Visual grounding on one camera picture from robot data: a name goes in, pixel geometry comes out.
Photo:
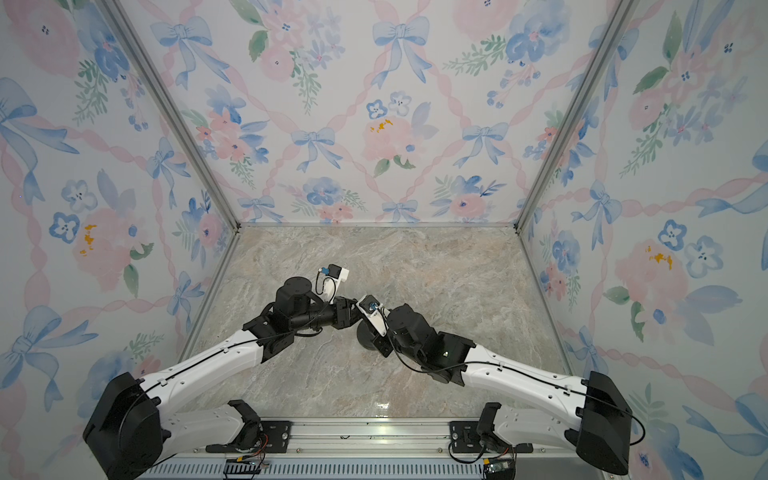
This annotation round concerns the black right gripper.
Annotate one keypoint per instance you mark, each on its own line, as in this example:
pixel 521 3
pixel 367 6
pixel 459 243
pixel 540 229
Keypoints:
pixel 380 343

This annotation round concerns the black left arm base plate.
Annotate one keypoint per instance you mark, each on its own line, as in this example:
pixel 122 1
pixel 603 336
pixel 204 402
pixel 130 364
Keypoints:
pixel 264 436

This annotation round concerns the aluminium mounting rail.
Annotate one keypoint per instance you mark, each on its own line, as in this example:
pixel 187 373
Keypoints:
pixel 375 449

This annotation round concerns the aluminium corner post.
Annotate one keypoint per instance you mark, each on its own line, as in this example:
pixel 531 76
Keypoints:
pixel 614 30
pixel 117 19

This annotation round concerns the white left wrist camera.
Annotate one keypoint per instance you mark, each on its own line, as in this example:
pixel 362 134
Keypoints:
pixel 328 281

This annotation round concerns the black round microphone stand base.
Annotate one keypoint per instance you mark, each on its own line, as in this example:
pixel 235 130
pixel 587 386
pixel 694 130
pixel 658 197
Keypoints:
pixel 363 333

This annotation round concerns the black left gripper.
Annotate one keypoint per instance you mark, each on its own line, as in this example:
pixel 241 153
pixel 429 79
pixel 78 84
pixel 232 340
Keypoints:
pixel 343 310

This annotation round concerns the aluminium right corner post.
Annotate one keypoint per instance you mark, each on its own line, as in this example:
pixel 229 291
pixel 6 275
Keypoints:
pixel 614 30

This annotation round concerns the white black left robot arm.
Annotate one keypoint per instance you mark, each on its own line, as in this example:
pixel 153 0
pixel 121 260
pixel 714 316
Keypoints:
pixel 138 422

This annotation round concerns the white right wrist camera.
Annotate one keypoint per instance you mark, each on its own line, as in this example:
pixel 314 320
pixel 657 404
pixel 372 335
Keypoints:
pixel 370 308

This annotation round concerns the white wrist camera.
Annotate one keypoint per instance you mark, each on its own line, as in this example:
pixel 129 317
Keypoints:
pixel 328 281
pixel 370 308

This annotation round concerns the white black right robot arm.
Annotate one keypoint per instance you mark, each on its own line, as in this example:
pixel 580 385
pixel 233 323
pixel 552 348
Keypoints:
pixel 588 414

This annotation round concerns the aluminium left corner post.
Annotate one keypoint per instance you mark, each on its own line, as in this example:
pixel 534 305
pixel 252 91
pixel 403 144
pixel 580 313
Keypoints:
pixel 117 19

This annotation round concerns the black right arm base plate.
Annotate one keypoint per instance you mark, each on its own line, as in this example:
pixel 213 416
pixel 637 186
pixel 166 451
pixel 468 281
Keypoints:
pixel 475 436

